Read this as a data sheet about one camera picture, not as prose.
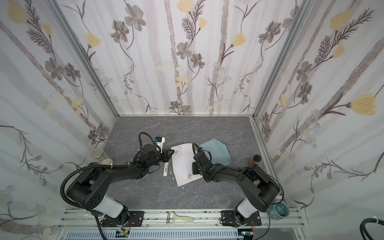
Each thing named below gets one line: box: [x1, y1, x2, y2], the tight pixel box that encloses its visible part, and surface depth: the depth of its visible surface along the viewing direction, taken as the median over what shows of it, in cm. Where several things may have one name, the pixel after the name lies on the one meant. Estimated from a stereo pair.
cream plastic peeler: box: [166, 212, 194, 225], surface depth 76 cm
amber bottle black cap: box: [250, 154, 262, 165], surface depth 88 cm
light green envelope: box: [199, 138, 232, 166], surface depth 100 cm
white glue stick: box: [163, 162, 169, 177], surface depth 92 cm
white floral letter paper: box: [171, 143, 203, 187], surface depth 92 cm
